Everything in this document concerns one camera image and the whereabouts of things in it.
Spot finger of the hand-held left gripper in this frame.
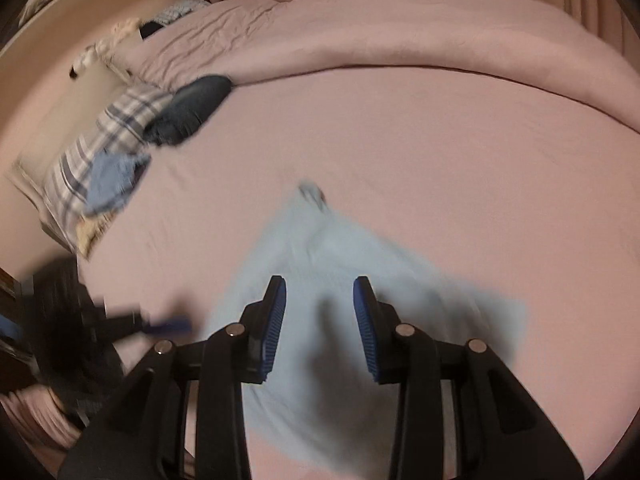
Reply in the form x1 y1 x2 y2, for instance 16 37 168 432
145 310 193 337

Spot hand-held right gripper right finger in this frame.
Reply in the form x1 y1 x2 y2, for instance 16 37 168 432
352 275 586 480

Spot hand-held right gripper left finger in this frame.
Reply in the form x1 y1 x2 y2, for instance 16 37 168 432
57 275 288 480

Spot light blue denim pants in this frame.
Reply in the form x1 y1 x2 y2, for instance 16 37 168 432
200 182 528 463

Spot blue cloth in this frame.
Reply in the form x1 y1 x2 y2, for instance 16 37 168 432
82 150 151 218

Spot pink bed sheet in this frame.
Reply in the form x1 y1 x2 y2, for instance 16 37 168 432
75 65 640 480

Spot plaid pillow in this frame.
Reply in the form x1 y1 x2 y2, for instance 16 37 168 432
42 85 173 256

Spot cream headboard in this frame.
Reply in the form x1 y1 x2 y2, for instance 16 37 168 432
10 60 131 201

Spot dark cloth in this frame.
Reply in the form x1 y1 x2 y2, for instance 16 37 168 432
142 75 233 147

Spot white plush toy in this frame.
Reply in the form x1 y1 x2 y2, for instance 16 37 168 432
70 17 143 78

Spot pink quilt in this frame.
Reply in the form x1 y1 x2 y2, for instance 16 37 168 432
120 0 640 136

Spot grey knitted cloth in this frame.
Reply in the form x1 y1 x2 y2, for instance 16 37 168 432
150 0 211 26

